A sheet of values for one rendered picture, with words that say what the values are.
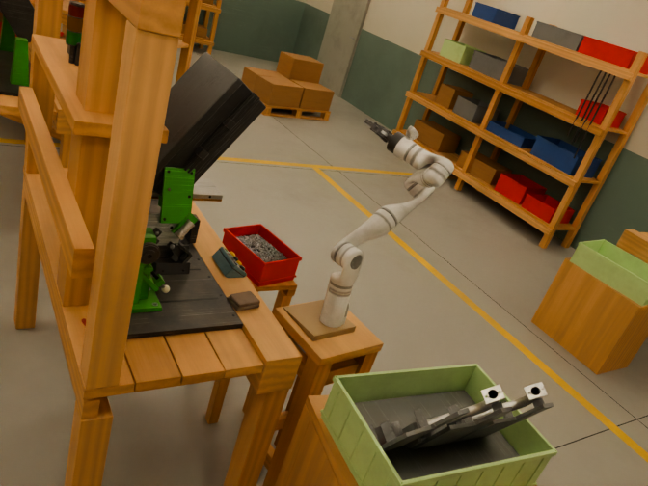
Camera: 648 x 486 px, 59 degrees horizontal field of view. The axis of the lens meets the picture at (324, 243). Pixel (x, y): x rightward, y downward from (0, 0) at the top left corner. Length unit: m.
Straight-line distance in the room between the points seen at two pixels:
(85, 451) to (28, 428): 0.96
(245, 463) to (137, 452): 0.66
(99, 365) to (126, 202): 0.50
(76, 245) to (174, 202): 0.69
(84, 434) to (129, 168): 0.84
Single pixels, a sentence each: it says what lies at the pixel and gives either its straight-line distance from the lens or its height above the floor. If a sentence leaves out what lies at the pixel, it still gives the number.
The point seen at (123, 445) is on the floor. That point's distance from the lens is 2.80.
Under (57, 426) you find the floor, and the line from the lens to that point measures 2.86.
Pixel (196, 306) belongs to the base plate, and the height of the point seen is 0.90.
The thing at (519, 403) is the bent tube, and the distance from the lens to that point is 1.95.
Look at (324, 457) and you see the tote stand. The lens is 1.91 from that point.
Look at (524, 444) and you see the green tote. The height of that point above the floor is 0.89.
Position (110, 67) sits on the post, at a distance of 1.70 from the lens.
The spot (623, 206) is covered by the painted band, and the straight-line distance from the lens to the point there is 7.06.
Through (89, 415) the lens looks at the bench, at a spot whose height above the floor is 0.78.
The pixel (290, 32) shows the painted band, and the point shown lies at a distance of 12.46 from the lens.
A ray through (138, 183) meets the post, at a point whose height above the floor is 1.51.
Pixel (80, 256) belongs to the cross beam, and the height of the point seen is 1.25.
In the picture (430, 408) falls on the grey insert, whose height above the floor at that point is 0.85.
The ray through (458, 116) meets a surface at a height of 0.84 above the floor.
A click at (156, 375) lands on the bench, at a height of 0.88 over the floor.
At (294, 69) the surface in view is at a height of 0.59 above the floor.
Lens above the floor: 2.07
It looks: 25 degrees down
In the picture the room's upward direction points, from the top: 18 degrees clockwise
